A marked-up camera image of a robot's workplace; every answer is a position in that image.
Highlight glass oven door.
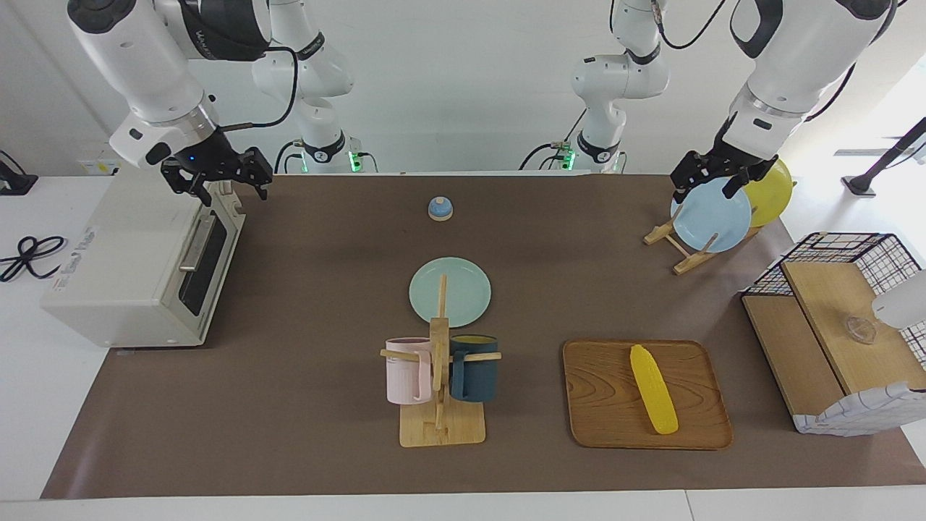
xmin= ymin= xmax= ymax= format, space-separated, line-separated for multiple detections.
xmin=176 ymin=183 xmax=247 ymax=342

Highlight yellow corn cob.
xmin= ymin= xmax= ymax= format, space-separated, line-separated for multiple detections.
xmin=629 ymin=344 xmax=679 ymax=436

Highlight mint green plate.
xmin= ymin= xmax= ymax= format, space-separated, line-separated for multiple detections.
xmin=409 ymin=257 xmax=492 ymax=328

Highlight cream toaster oven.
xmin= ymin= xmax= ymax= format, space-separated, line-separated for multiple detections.
xmin=40 ymin=170 xmax=247 ymax=350

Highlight yellow plate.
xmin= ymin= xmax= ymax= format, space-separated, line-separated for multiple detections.
xmin=744 ymin=158 xmax=794 ymax=228

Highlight light blue plate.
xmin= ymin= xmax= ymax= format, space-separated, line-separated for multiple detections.
xmin=670 ymin=176 xmax=753 ymax=253

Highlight wooden plate rack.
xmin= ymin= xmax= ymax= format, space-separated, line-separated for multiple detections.
xmin=643 ymin=205 xmax=762 ymax=276

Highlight black stand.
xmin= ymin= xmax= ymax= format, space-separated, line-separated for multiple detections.
xmin=841 ymin=117 xmax=926 ymax=198

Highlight black desk clamp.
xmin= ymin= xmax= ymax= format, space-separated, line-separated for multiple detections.
xmin=0 ymin=150 xmax=38 ymax=196

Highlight small clear glass dish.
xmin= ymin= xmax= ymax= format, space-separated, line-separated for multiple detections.
xmin=845 ymin=315 xmax=878 ymax=345

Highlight white rounded device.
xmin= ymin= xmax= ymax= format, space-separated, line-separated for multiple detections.
xmin=871 ymin=269 xmax=926 ymax=330

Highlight brown table mat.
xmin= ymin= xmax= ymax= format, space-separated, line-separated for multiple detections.
xmin=40 ymin=174 xmax=926 ymax=500

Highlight wooden serving tray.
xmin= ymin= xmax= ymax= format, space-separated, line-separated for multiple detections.
xmin=562 ymin=339 xmax=734 ymax=451

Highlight pink mug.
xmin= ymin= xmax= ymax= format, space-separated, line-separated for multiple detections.
xmin=385 ymin=337 xmax=434 ymax=405

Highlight white checked cloth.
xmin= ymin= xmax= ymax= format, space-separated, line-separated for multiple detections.
xmin=792 ymin=381 xmax=926 ymax=437

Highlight dark blue mug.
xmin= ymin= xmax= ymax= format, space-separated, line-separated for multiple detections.
xmin=449 ymin=334 xmax=499 ymax=403

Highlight wooden mug rack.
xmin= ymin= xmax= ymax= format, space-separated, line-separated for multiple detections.
xmin=381 ymin=274 xmax=502 ymax=448

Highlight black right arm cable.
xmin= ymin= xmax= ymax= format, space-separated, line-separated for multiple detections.
xmin=217 ymin=46 xmax=300 ymax=133

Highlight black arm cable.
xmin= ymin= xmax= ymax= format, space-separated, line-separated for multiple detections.
xmin=650 ymin=0 xmax=728 ymax=51
xmin=217 ymin=46 xmax=300 ymax=133

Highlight white wall box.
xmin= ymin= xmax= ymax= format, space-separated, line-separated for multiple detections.
xmin=76 ymin=154 xmax=125 ymax=177

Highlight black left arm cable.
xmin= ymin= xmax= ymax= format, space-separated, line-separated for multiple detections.
xmin=650 ymin=0 xmax=728 ymax=51

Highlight wire basket wooden shelf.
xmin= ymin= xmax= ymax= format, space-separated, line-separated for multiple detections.
xmin=742 ymin=260 xmax=926 ymax=433

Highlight black wire basket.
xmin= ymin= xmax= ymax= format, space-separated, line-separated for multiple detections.
xmin=742 ymin=232 xmax=926 ymax=363

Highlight coiled black cable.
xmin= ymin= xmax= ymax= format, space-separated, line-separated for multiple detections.
xmin=0 ymin=235 xmax=67 ymax=283

